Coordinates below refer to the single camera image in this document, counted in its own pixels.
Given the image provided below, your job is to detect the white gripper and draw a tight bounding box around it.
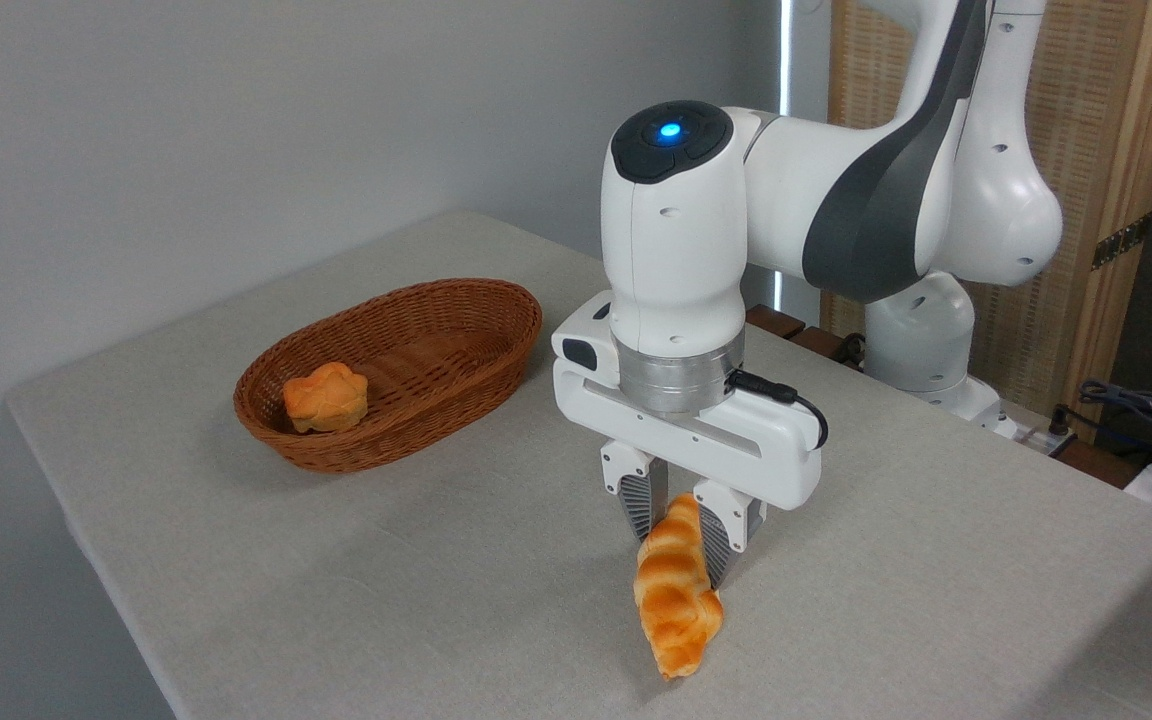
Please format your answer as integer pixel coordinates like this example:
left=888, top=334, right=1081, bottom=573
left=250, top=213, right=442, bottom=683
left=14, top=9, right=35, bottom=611
left=550, top=290, right=825, bottom=592

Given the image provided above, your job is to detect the long braided bread loaf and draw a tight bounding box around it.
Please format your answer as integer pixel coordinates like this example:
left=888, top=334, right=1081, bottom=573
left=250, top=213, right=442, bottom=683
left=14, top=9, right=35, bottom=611
left=632, top=492, right=726, bottom=682

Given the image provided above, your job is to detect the brown oval wicker basket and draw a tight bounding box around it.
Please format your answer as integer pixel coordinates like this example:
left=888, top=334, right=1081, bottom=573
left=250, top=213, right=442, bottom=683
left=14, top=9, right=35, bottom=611
left=233, top=278, right=544, bottom=475

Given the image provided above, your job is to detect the small round orange bread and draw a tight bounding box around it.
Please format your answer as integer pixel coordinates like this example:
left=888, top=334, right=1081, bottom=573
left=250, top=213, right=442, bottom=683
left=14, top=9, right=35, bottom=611
left=282, top=361, right=370, bottom=435

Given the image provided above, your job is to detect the white power strip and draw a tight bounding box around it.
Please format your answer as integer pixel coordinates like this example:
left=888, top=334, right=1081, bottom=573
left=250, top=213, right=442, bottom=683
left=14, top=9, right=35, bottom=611
left=994, top=404, right=1079, bottom=459

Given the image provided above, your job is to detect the grey tablecloth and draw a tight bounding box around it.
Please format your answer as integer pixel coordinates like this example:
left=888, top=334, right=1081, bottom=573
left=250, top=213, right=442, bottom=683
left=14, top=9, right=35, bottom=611
left=4, top=210, right=1152, bottom=720

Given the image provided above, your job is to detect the bright vertical light strip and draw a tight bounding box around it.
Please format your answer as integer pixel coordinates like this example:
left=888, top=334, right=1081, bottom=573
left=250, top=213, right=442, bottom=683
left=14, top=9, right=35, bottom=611
left=773, top=0, right=796, bottom=312

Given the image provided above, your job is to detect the metal screen hinge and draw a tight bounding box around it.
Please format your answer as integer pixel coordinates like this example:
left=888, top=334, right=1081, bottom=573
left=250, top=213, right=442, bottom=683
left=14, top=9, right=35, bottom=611
left=1090, top=212, right=1152, bottom=272

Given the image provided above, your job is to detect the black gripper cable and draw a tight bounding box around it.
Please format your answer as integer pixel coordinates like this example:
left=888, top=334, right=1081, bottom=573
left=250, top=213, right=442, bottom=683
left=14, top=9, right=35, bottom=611
left=725, top=368, right=831, bottom=452

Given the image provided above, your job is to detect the black cable bundle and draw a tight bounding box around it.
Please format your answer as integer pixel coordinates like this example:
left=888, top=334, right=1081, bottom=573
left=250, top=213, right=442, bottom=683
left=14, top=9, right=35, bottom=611
left=1048, top=378, right=1152, bottom=473

